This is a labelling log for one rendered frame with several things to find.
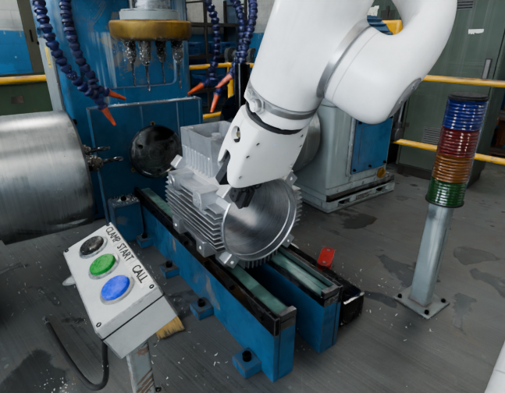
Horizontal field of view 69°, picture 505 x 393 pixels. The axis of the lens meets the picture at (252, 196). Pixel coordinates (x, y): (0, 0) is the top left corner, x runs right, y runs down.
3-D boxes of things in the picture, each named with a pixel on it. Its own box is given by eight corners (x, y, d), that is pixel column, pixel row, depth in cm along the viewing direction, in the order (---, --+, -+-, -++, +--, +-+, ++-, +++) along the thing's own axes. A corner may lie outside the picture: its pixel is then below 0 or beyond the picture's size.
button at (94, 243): (83, 254, 46) (76, 245, 45) (105, 241, 48) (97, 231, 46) (89, 266, 44) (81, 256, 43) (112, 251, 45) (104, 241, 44)
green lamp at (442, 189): (419, 199, 67) (424, 175, 66) (437, 191, 70) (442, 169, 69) (451, 210, 63) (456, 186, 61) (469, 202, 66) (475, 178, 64)
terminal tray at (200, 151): (181, 163, 73) (178, 127, 70) (227, 154, 78) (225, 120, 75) (211, 181, 64) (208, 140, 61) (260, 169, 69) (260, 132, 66)
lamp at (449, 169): (424, 175, 66) (428, 151, 64) (442, 169, 69) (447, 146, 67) (456, 186, 61) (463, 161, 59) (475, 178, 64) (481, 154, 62)
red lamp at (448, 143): (428, 151, 64) (434, 125, 62) (447, 146, 67) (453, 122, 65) (463, 161, 59) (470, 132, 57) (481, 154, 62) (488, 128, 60)
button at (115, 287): (104, 297, 39) (96, 286, 38) (129, 279, 40) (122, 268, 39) (113, 313, 37) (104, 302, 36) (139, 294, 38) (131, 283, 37)
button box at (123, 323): (82, 277, 50) (59, 249, 47) (129, 246, 52) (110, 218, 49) (120, 362, 37) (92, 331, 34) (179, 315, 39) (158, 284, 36)
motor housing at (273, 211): (168, 235, 77) (159, 148, 69) (243, 213, 87) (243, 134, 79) (216, 285, 62) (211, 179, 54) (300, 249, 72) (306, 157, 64)
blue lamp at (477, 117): (434, 125, 62) (439, 98, 60) (453, 122, 65) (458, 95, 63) (470, 132, 57) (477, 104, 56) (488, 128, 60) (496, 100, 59)
